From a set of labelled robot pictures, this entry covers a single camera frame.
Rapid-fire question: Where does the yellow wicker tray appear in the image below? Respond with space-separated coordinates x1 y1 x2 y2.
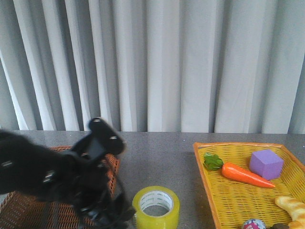
193 142 305 229

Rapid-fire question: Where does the brown wicker basket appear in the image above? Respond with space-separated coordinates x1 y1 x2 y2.
0 146 121 229

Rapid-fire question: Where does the orange toy carrot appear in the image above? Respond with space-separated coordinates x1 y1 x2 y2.
203 153 275 188

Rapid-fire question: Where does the dark brown toy piece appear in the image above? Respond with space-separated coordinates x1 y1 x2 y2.
270 223 289 229

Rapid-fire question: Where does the purple foam cube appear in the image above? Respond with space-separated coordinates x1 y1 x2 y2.
249 149 284 180

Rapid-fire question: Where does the toy bread loaf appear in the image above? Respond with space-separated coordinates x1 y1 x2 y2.
274 196 305 229

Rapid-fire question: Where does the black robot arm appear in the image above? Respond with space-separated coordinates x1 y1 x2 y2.
0 117 135 229

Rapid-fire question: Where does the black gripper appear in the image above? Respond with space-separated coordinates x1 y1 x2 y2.
67 117 136 229

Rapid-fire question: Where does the grey pleated curtain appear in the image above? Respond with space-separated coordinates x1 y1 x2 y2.
0 0 305 134

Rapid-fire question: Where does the yellow tape roll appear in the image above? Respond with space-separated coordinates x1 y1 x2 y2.
132 186 180 229

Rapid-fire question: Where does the small patterned ball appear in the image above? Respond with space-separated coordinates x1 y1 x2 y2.
241 219 266 229

